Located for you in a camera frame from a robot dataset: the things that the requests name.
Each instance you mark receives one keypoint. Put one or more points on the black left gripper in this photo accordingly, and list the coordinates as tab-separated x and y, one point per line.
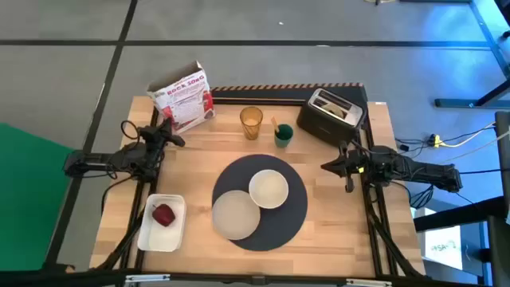
153	137

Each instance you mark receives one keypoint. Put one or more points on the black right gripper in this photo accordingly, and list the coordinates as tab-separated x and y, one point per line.
356	163

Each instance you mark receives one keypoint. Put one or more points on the white red cereal box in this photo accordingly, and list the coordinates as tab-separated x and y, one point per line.
185	99

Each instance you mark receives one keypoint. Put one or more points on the white bowl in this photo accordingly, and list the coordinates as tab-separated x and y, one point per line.
269	189

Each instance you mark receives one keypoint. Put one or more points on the red apple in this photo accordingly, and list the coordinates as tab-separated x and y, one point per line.
163	215

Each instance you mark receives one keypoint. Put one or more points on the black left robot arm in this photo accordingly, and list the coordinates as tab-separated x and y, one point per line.
95	161

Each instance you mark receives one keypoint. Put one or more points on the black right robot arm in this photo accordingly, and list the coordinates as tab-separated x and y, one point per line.
418	169

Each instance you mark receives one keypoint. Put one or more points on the black toaster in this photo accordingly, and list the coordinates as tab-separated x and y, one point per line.
318	123

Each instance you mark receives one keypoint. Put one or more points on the black power adapter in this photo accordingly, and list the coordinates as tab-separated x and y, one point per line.
404	147

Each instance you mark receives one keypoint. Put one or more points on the green cup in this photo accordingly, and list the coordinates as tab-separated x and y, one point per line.
283	139

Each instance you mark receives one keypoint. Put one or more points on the round dark placemat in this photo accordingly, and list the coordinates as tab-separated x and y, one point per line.
279	223

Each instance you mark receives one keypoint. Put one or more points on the amber drinking glass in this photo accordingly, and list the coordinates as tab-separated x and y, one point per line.
251	123

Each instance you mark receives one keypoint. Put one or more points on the black orange striped strip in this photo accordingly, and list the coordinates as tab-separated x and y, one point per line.
259	92

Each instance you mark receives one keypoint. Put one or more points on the yellow plug connector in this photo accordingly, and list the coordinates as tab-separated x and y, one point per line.
437	140

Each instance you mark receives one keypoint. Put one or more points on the round grey plate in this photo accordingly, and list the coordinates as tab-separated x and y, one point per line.
235	215

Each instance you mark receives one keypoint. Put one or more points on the white rectangular tray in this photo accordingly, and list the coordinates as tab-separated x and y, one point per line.
159	239

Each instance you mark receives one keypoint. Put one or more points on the white printed box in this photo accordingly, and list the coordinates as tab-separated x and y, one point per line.
442	247

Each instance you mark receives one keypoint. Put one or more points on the dark grey panel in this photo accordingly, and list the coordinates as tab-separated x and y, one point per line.
503	159

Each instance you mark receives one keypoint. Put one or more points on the green floor mat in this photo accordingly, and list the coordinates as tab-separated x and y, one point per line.
24	199

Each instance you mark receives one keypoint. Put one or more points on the long silver edge bracket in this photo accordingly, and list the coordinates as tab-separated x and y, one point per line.
368	282
147	278

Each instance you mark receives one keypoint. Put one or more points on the black metal desk frame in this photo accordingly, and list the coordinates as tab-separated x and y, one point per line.
454	103

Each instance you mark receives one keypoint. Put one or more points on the black aluminium table frame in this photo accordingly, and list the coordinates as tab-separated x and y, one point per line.
219	277

